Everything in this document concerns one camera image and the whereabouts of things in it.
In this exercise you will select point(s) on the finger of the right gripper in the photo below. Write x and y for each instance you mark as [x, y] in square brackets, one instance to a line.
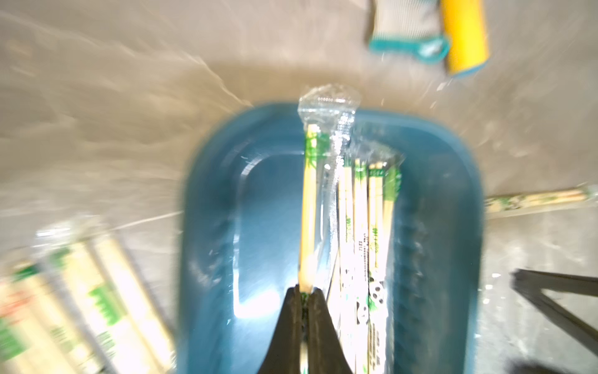
[531, 284]

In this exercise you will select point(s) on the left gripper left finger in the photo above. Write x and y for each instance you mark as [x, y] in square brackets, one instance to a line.
[284, 353]

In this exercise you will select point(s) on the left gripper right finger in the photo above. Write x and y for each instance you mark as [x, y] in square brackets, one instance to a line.
[325, 354]

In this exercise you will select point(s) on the chopsticks panda crosswise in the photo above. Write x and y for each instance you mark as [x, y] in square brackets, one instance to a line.
[582, 196]

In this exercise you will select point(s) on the chopsticks green band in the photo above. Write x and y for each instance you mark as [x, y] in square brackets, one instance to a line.
[98, 276]

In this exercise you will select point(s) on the chopsticks box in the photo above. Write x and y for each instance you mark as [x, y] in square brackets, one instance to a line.
[327, 113]

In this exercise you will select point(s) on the chopsticks green label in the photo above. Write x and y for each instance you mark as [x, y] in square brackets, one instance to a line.
[37, 333]

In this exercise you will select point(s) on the chopstick pile in box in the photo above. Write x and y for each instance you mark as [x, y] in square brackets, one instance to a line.
[367, 193]

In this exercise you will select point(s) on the yellow toy shovel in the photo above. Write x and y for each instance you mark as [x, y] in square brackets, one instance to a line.
[464, 24]

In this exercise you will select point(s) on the green garden glove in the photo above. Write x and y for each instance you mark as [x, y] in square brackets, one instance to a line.
[411, 27]

